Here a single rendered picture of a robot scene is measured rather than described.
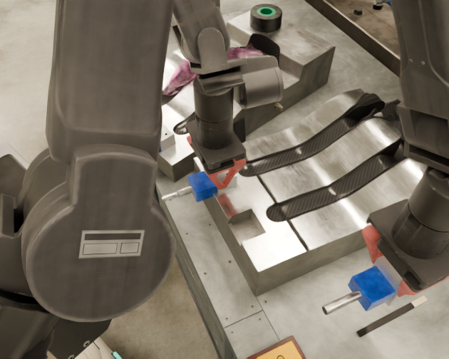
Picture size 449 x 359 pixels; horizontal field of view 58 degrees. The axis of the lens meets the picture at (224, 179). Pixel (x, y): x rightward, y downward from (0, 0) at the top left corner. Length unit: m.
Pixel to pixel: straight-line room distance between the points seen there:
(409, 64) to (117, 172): 0.26
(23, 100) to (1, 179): 1.96
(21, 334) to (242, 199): 0.50
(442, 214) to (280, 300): 0.35
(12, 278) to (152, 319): 1.33
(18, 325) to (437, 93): 0.34
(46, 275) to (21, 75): 2.56
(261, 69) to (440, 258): 0.33
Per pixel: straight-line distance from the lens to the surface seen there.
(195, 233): 0.77
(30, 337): 0.27
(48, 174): 0.26
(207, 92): 0.56
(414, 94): 0.40
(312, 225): 0.69
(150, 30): 0.22
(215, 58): 0.55
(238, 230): 0.70
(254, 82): 0.58
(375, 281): 0.59
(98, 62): 0.21
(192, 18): 0.55
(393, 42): 1.37
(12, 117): 2.46
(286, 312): 0.71
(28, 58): 2.90
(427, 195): 0.45
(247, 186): 0.72
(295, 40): 1.06
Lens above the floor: 1.45
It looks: 50 degrees down
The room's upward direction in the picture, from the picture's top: straight up
